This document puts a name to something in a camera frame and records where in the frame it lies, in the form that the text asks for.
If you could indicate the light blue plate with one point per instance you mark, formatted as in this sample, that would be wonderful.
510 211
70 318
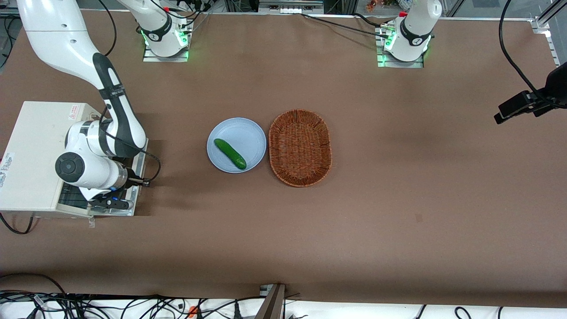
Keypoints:
243 137

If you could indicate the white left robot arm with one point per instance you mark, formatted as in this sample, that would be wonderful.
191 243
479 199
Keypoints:
414 31

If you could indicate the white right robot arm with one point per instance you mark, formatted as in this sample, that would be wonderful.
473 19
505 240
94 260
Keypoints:
66 40

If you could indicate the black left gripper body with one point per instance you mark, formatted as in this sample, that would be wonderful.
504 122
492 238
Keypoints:
557 87

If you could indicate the brown wicker basket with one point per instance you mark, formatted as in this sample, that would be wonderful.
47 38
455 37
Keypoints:
300 148

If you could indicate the white power strip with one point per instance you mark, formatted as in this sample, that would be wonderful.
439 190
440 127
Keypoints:
290 8

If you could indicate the aluminium frame profile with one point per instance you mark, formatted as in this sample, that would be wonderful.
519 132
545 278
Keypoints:
545 33

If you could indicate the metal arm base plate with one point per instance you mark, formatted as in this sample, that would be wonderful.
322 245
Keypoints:
153 58
401 64

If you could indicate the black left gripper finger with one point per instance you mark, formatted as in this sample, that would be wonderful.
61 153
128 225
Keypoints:
543 110
514 106

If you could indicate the white toaster oven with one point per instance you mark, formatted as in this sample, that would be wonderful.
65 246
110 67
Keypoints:
31 155

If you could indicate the grey camera stand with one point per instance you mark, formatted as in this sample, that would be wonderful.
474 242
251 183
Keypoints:
271 305

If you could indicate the green cucumber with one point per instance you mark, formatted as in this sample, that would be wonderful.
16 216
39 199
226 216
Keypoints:
230 153

